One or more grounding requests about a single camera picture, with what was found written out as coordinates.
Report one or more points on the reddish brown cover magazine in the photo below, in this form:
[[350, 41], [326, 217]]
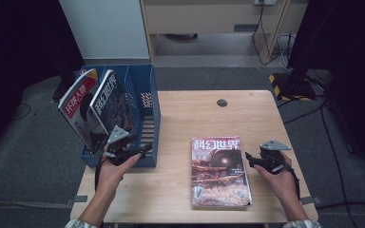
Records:
[[220, 177]]

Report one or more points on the grey tape piece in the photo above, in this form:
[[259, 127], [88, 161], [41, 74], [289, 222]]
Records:
[[80, 199], [310, 200]]

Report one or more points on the person's right hand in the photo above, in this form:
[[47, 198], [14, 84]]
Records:
[[283, 183]]

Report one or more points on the person's left hand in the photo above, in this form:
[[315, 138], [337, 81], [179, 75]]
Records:
[[111, 177]]

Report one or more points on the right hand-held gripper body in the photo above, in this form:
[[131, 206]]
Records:
[[271, 160]]

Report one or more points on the dark blue cover magazine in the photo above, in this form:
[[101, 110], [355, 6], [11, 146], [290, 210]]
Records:
[[114, 104]]

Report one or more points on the grey round table grommet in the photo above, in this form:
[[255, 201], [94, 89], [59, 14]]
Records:
[[221, 103]]

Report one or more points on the dark curtain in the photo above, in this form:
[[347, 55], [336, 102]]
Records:
[[355, 63], [19, 47]]

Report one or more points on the blue plastic file rack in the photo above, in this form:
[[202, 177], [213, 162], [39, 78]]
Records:
[[145, 79]]

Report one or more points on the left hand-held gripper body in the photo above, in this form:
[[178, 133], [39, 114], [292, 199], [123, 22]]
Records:
[[118, 134]]

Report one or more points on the white power strip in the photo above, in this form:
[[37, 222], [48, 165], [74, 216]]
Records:
[[264, 2]]

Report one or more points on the white cabinet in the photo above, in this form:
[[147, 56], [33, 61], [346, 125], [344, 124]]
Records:
[[107, 28]]

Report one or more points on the beige wooden desk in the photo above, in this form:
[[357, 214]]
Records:
[[202, 19]]

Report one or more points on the portrait cover magazine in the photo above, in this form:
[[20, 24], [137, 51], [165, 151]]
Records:
[[76, 101]]

